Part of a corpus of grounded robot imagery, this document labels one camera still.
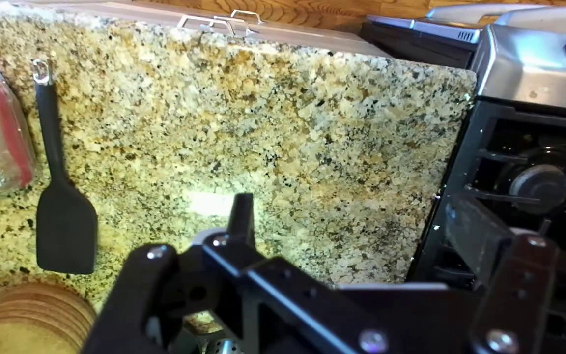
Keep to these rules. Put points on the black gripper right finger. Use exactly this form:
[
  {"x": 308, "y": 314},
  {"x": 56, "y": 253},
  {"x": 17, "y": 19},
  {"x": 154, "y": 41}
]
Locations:
[{"x": 520, "y": 287}]

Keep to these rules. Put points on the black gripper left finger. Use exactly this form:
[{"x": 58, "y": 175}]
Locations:
[{"x": 146, "y": 295}]

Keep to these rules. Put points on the white base cabinet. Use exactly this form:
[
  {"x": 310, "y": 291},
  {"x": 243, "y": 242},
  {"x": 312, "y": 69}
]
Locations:
[{"x": 310, "y": 35}]

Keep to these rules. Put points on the stainless steel gas stove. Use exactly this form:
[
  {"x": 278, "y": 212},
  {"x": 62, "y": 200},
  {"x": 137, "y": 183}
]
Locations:
[{"x": 532, "y": 130}]

